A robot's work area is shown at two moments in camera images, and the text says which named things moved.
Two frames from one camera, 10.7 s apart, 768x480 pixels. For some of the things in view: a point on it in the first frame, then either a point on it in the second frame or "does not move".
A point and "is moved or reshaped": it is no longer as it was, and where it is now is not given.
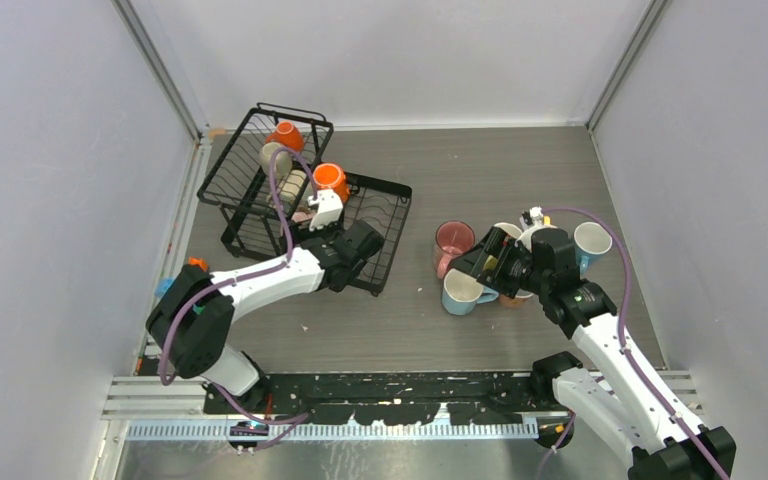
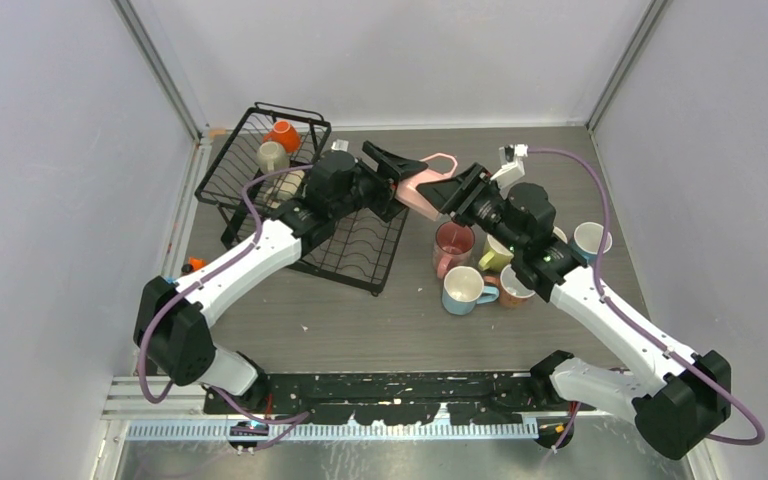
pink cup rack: (299, 216) is moved or reshaped
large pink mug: (453, 240) does not move
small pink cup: (520, 298) does not move
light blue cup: (461, 292) does not move
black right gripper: (496, 242) to (456, 196)
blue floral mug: (590, 239) does not move
